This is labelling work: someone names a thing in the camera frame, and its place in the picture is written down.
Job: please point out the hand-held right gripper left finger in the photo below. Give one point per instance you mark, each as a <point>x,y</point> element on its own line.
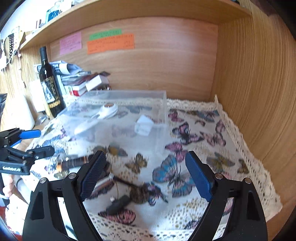
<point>92,176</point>

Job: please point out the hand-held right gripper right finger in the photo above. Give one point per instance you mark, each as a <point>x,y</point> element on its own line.
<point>199,179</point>

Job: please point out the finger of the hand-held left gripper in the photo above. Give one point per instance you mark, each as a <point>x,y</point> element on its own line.
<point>31,133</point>
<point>42,151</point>

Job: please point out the brown cylindrical tube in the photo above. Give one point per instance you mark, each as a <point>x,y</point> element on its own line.
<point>74,162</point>

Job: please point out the clear plastic box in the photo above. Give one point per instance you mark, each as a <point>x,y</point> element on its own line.
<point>120,120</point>

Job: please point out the person's left hand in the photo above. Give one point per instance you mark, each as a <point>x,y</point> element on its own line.
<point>8,186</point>

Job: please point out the butterfly printed lace cloth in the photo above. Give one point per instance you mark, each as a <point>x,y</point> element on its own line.
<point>208,148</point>

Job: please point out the dark wine bottle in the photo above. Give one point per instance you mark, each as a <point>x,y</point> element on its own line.
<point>49,92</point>

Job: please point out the white round device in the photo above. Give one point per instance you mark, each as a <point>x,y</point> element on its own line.
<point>105,112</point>

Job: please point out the pile of books and papers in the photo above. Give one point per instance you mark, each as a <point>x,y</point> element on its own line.
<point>78,81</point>

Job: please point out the small white plastic piece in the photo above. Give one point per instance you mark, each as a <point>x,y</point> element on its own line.
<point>143,125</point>

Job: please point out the patterned hanging cloth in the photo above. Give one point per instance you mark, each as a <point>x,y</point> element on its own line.
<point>11,45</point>

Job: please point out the pink paper note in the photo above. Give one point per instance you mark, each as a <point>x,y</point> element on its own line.
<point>70,43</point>

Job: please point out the orange paper note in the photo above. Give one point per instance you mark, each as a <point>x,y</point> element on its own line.
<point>111,44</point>

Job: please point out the green paper note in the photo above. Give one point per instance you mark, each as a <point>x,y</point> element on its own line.
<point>105,34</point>

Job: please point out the blue patterned box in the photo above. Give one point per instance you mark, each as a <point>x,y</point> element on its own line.
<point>54,10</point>

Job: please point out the wooden shelf board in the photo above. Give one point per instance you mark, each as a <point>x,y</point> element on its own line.
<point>129,14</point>

